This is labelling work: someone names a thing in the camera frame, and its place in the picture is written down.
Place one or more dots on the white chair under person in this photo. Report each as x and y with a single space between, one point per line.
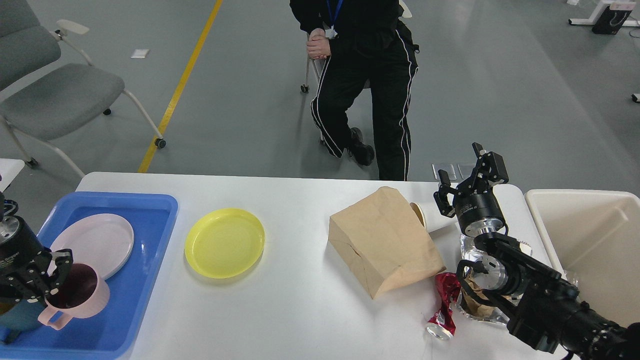
310 70

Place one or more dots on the white desk base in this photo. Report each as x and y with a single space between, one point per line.
608 17

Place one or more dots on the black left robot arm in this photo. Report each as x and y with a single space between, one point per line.
4 207

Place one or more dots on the teal plastic mug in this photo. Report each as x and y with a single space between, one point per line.
18 317

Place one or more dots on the white paper cup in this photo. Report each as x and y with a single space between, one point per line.
430 216

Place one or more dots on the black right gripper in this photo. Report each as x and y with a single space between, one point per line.
478 211

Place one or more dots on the pink plastic mug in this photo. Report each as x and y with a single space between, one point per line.
83 294

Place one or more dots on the grey office chair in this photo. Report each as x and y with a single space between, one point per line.
61 101

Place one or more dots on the blue plastic tray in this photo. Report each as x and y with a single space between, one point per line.
111 332

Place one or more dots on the crumpled foil wrapper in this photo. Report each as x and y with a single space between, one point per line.
480 312

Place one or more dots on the brown paper bag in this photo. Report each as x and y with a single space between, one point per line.
383 243

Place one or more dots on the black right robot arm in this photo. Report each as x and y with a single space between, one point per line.
542 308

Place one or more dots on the person in black tracksuit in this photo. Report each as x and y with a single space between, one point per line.
365 75

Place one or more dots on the crushed red can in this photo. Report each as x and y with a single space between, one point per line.
447 287

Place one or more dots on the pink plastic plate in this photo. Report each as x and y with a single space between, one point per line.
103 241

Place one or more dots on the yellow plastic plate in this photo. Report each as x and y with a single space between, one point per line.
225 243

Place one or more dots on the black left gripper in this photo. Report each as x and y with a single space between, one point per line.
24 264

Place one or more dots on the beige plastic bin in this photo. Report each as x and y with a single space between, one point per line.
593 237

